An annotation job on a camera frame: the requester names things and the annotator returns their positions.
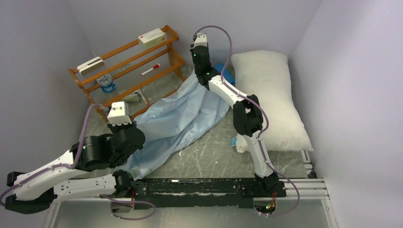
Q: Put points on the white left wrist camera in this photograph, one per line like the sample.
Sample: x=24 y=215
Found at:
x=119 y=114

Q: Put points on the red white marker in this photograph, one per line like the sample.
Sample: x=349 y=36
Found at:
x=150 y=70

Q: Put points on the white red box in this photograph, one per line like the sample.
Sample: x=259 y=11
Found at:
x=152 y=38

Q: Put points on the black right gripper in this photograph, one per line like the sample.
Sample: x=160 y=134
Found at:
x=191 y=49

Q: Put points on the orange wooden shelf rack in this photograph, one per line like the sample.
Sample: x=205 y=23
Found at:
x=126 y=63

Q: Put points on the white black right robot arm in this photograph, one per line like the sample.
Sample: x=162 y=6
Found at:
x=247 y=116

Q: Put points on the light blue pillowcase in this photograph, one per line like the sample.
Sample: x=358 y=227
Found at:
x=174 y=122

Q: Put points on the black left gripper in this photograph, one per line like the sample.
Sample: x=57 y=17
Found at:
x=115 y=128

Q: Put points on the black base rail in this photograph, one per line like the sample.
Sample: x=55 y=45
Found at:
x=170 y=193

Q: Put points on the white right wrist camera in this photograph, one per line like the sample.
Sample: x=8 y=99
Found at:
x=200 y=39

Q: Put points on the aluminium frame rail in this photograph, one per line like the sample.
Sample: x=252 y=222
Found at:
x=309 y=188

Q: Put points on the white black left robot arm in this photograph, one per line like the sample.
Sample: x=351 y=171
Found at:
x=34 y=192

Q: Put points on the blue lidded jar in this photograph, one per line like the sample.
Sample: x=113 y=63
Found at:
x=106 y=83

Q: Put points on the pink white pen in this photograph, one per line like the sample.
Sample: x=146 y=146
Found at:
x=143 y=97

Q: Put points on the blue white pillow label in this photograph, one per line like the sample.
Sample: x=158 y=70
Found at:
x=234 y=141

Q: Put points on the white pillow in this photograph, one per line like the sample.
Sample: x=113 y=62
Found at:
x=266 y=75

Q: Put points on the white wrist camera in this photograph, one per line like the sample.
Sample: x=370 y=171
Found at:
x=200 y=39
x=119 y=114

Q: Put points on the white eraser block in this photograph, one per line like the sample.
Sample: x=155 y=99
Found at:
x=90 y=66

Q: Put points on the blue flat board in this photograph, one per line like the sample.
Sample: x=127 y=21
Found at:
x=228 y=73

